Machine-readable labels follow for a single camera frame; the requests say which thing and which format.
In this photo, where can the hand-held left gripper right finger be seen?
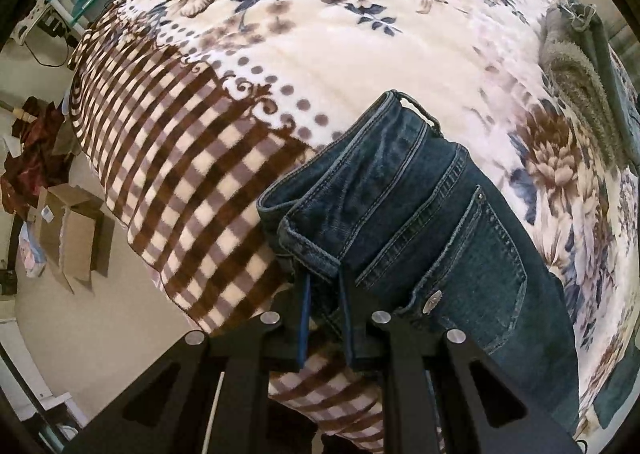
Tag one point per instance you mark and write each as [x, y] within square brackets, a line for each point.
[347, 319]

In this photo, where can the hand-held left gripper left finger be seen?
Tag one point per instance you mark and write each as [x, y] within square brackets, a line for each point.
[303, 319]

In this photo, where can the blue denim pants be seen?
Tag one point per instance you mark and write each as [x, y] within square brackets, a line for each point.
[420, 234]

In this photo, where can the floral checkered blanket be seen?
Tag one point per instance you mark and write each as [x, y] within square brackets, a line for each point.
[320, 99]

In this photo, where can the open cardboard box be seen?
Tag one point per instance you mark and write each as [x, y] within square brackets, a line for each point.
[70, 234]

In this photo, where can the teal cloth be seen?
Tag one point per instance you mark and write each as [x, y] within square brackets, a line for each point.
[617, 384]

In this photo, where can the light blue packet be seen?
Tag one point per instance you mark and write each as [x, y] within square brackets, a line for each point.
[31, 254]

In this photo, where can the dark red cloth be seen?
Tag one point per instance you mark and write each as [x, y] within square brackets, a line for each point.
[35, 149]

